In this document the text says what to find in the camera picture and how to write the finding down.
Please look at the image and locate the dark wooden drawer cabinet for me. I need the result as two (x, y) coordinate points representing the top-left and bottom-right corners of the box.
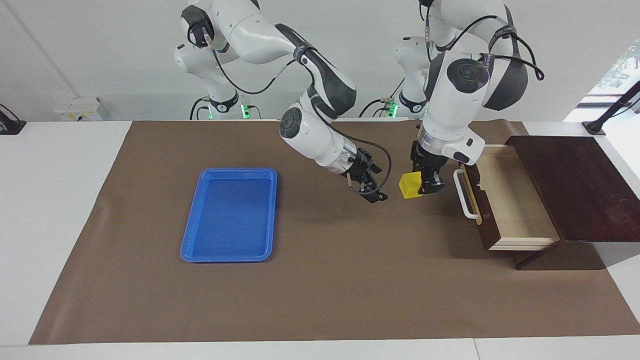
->
(505, 135), (640, 272)

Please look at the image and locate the small black table clamp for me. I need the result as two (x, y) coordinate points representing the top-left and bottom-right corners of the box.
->
(0, 104), (27, 136)

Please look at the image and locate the blue plastic tray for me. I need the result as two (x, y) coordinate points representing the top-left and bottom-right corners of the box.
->
(180, 167), (278, 263)

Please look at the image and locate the white power strip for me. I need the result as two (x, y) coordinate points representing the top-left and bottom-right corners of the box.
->
(54, 96), (112, 122)

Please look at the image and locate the yellow cube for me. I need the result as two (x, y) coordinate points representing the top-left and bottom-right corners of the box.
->
(398, 171), (424, 200)

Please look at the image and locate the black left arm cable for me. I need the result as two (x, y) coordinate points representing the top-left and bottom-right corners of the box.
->
(417, 0), (546, 82)

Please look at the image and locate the brown table mat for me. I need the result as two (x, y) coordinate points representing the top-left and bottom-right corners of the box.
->
(28, 120), (640, 346)

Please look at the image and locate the black base cable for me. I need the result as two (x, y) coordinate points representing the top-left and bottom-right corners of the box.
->
(359, 76), (406, 119)
(189, 96), (213, 121)

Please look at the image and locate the bright window pane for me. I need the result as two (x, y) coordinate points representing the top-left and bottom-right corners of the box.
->
(577, 42), (640, 108)

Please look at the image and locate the wooden drawer with white handle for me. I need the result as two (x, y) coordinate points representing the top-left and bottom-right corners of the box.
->
(452, 144), (561, 252)

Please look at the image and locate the black clamp stand with pole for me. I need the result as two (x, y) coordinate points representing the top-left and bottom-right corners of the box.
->
(582, 80), (640, 136)

